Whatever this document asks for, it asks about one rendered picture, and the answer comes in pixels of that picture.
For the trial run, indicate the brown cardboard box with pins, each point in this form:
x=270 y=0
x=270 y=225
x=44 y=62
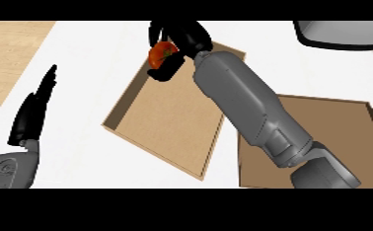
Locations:
x=334 y=126

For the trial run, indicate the grey appliance with black rim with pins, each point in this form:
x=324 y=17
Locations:
x=334 y=34

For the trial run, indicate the red tomato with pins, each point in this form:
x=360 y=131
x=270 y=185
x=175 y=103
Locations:
x=159 y=54

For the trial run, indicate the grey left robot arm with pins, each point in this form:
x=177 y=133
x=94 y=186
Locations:
x=19 y=167

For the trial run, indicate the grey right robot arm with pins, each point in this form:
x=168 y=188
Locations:
x=252 y=110

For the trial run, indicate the light brown wooden tray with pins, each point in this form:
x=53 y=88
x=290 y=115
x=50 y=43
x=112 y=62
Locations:
x=166 y=116

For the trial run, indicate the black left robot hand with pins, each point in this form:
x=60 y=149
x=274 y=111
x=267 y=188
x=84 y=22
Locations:
x=32 y=111

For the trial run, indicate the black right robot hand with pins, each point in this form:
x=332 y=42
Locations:
x=186 y=37

